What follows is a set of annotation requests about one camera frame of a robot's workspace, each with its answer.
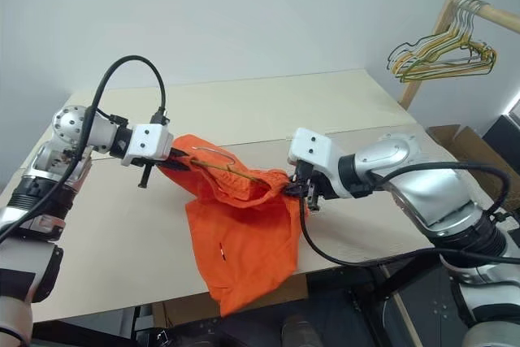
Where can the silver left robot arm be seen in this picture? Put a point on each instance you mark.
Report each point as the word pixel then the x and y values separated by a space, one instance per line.
pixel 69 123

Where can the wooden clothes rack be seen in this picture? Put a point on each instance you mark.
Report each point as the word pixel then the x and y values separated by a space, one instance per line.
pixel 410 93

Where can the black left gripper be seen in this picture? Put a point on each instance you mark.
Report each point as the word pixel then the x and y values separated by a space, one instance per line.
pixel 145 174

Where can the orange shorts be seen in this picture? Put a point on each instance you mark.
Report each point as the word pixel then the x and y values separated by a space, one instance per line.
pixel 243 233

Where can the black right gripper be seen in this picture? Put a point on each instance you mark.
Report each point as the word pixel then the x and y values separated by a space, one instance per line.
pixel 310 184

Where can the black metal table frame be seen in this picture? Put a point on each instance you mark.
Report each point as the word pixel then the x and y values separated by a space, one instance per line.
pixel 384 280

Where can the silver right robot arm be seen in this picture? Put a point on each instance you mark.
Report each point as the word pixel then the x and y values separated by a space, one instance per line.
pixel 426 188

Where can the black case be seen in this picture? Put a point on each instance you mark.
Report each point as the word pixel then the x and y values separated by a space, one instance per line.
pixel 503 135

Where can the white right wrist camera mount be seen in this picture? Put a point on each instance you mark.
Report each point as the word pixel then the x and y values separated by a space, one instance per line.
pixel 317 148

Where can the light wooden slat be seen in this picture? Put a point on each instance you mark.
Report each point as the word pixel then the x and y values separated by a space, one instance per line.
pixel 406 318

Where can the open brown cardboard box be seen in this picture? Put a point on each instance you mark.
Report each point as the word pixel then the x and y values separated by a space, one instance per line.
pixel 467 140

